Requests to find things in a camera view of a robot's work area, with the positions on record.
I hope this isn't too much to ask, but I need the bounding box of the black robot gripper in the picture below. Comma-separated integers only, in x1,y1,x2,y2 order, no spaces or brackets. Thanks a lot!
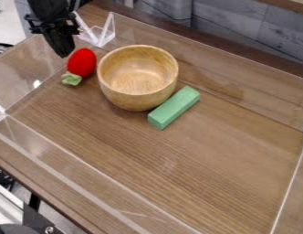
24,13,79,58

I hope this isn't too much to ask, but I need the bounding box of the red plush fruit green leaf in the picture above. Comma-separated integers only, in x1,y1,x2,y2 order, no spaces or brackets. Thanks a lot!
62,48,97,86

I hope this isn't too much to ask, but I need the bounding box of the wooden bowl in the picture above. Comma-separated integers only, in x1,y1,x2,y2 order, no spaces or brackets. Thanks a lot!
97,45,181,112

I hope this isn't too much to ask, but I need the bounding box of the green rectangular block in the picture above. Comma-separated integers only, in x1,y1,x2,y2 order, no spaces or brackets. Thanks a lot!
149,86,201,130

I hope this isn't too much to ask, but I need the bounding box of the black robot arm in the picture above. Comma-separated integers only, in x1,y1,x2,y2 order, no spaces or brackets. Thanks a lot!
24,0,79,58

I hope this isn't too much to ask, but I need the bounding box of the clear acrylic tray enclosure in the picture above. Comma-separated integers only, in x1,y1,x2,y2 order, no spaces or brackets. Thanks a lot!
0,16,303,234

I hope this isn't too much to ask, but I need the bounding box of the black bracket with bolt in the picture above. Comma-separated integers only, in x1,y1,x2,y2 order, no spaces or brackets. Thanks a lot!
22,204,65,234

